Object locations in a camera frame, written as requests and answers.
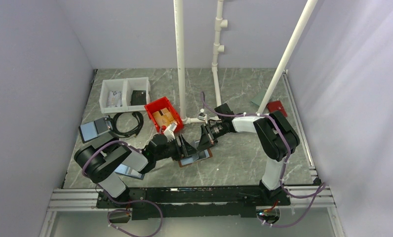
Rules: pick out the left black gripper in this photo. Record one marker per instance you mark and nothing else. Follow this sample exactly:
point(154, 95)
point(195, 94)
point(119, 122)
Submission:
point(189, 149)

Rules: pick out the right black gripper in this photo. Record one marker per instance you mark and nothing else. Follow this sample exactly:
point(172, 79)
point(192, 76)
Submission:
point(206, 141)

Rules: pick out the brown leather card holder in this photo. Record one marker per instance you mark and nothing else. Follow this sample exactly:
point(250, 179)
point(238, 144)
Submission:
point(193, 159)

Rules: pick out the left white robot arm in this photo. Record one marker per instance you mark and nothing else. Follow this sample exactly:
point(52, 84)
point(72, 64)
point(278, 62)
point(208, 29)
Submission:
point(100, 158)

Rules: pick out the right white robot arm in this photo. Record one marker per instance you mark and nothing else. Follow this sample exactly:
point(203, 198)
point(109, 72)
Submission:
point(276, 135)

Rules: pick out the green card holder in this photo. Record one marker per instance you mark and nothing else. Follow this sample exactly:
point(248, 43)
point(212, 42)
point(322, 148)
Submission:
point(258, 98)

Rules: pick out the blue card holder open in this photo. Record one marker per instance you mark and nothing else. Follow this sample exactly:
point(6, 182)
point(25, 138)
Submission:
point(129, 172)

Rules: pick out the black card in tray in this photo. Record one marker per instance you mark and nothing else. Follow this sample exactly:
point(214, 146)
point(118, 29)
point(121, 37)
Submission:
point(138, 98)

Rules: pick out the red card holder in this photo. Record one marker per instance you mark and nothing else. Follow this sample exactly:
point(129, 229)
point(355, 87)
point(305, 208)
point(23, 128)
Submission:
point(277, 105)

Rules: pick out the patterned card in tray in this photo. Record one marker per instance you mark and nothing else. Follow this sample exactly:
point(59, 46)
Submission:
point(114, 99)

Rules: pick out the grey blue card holder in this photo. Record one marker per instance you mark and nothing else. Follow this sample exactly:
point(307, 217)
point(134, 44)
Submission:
point(93, 129)

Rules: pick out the brown items in bin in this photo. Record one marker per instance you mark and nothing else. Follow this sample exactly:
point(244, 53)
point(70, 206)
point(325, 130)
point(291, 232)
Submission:
point(163, 117)

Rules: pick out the red plastic bin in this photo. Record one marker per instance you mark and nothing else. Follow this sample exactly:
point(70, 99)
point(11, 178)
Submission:
point(158, 105)

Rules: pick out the white divided tray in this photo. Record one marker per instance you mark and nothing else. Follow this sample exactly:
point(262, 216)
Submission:
point(126, 86)

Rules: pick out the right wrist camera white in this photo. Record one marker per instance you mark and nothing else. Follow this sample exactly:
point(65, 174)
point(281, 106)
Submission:
point(202, 116)

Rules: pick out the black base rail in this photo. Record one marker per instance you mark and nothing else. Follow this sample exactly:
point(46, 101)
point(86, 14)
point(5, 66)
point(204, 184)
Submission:
point(145, 203)

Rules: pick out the white PVC pipe frame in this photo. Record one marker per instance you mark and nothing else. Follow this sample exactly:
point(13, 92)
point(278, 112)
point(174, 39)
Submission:
point(221, 23)

